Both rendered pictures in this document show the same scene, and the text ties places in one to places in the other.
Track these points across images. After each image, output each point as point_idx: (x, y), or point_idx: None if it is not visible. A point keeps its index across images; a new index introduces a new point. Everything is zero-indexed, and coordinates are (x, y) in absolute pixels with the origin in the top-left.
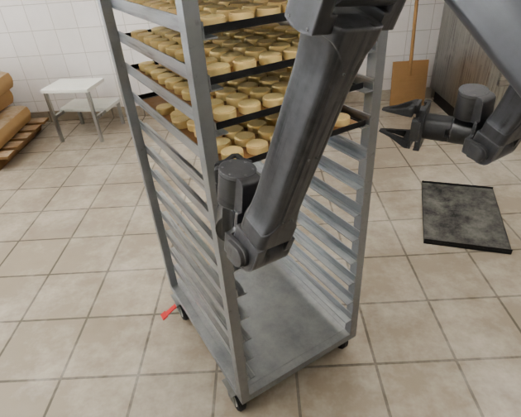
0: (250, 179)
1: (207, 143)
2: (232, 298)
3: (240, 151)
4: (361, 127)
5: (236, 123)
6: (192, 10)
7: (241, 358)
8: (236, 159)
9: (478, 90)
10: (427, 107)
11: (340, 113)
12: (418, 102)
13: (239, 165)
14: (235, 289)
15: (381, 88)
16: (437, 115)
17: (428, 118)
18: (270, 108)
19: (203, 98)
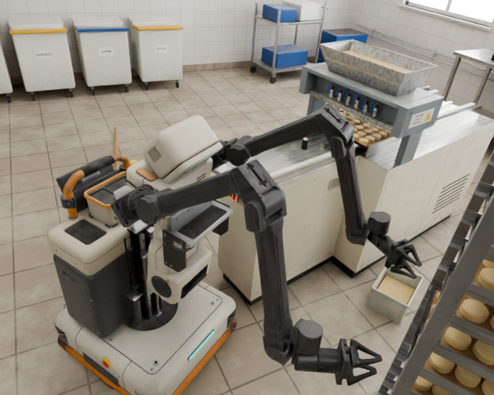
0: (372, 214)
1: (440, 262)
2: (398, 349)
3: (438, 296)
4: (396, 379)
5: (444, 277)
6: (470, 200)
7: (380, 386)
8: (388, 221)
9: (306, 327)
10: (340, 339)
11: (426, 382)
12: (353, 353)
13: (383, 219)
14: (400, 346)
15: (400, 376)
16: (332, 353)
17: (336, 349)
18: (441, 292)
19: (450, 240)
